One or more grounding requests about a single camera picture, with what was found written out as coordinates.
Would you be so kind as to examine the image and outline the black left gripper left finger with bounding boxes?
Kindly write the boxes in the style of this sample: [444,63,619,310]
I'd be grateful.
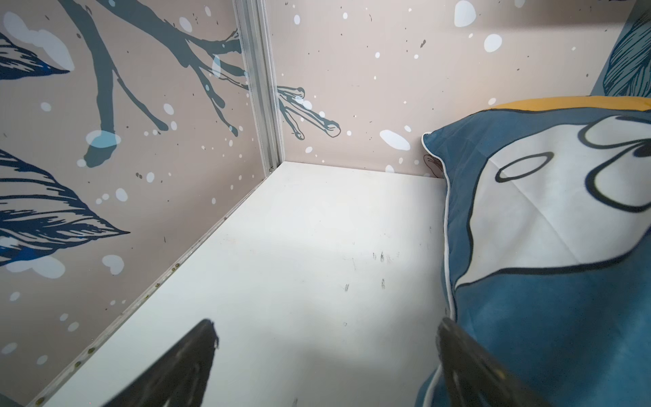
[104,319,219,407]

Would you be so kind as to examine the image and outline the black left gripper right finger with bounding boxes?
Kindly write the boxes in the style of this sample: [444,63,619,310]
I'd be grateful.
[437,317,549,407]

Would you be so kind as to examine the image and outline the blue cartoon pillow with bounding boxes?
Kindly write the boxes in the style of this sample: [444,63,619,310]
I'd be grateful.
[417,96,650,406]

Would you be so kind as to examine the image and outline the aluminium corner post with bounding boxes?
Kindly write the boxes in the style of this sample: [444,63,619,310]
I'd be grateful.
[233,0,285,177]

